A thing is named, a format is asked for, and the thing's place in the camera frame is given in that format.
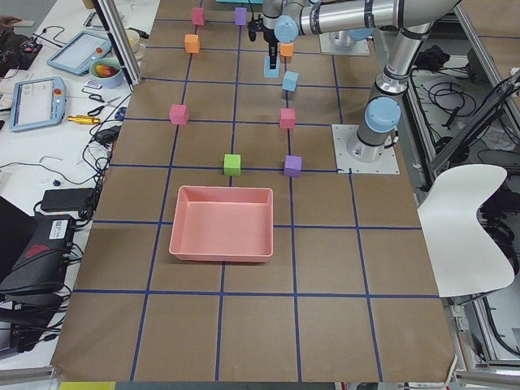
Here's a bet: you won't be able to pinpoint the light blue foam block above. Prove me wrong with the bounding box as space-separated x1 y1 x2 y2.
282 71 299 92
263 56 280 79

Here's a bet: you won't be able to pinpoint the orange foam block right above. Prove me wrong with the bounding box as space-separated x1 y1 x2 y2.
279 42 294 58

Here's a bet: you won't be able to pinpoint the orange foam block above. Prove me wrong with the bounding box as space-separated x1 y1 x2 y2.
279 42 294 58
184 34 201 54

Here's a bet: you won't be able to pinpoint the purple foam block far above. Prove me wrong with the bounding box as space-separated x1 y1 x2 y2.
234 7 247 26

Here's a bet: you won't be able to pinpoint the purple foam block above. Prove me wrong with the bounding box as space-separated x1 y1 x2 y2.
284 155 302 178
234 7 247 26

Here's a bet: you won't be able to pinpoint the pink foam block far left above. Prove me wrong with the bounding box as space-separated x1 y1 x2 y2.
191 7 206 26

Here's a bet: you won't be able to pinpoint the pink foam block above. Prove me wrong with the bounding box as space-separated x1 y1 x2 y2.
169 104 189 125
279 108 296 129
191 7 206 26

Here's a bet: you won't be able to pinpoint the orange foam block left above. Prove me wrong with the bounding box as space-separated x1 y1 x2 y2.
184 34 201 54

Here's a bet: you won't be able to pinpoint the pink foam block middle right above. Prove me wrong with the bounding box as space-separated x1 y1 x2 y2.
279 108 296 129

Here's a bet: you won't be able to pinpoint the pink foam block middle left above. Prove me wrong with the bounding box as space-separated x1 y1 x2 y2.
169 104 189 125

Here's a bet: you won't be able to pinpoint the purple foam block near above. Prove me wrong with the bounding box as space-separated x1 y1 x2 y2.
284 155 302 178

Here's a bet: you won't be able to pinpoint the green foam block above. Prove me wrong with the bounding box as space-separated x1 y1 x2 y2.
223 154 241 176

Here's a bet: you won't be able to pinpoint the cream cup with lemon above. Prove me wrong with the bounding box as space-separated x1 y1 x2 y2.
125 28 145 60

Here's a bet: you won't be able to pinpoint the light blue bowl with fruit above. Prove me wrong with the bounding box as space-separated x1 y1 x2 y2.
89 58 124 89

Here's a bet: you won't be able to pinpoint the black scissors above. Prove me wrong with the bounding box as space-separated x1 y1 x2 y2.
87 93 120 117

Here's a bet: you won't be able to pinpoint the teach pendant far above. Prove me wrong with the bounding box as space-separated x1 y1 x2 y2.
46 31 112 76

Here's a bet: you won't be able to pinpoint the teach pendant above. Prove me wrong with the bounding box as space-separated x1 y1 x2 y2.
46 31 112 76
9 76 67 132

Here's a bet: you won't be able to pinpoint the pink plastic tray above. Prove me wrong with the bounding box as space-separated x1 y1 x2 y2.
169 185 274 263

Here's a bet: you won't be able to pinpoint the brass cylinder tool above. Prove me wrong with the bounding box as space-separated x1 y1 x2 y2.
67 115 101 125

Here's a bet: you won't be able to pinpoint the teach pendant near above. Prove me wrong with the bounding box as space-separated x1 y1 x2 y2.
9 76 67 132

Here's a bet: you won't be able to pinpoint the black power adapter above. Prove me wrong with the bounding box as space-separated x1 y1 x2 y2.
40 188 93 212

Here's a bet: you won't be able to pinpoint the white chair seat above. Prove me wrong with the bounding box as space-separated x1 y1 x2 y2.
418 164 514 297

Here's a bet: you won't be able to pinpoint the black computer box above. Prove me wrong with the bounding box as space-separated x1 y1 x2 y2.
1 198 76 296

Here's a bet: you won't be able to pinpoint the aluminium frame post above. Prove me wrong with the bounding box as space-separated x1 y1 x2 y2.
93 0 142 86

